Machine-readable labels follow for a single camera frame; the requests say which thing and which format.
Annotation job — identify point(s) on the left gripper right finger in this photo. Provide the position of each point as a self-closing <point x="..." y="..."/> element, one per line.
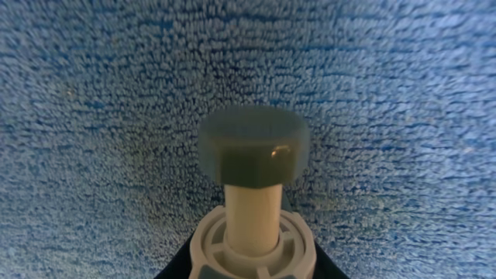
<point x="325" y="269"/>

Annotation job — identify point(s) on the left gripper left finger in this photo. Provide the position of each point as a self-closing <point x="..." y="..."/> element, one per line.
<point x="176" y="269"/>

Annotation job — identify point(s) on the blue cloth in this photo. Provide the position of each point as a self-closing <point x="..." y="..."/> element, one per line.
<point x="97" y="97"/>

